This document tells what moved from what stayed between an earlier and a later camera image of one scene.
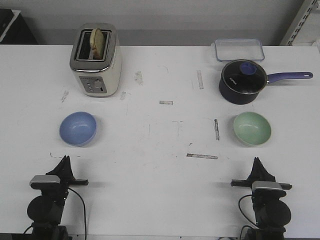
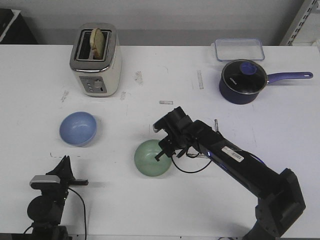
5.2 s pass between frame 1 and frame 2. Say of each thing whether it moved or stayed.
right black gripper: moved
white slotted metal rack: stayed
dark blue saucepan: stayed
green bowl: moved
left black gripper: stayed
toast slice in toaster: stayed
